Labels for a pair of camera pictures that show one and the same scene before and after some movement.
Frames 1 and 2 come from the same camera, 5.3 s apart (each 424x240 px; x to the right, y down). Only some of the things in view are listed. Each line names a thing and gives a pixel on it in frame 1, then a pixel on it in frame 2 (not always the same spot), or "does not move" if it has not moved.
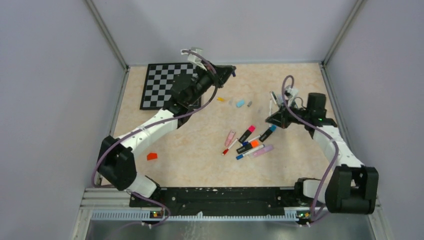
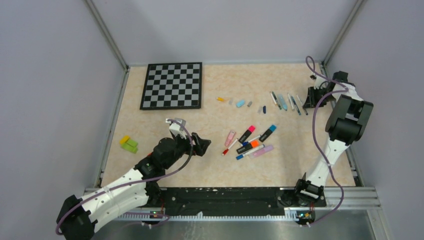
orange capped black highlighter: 253,144 does not move
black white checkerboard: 158,83 does not move
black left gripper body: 215,80 → 196,149
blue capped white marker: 242,155 does not move
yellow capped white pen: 272,96 does not move
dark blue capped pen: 270,107 → 302,104
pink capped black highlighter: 251,129 does not move
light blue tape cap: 240,103 does not move
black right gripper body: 288,117 → 315,96
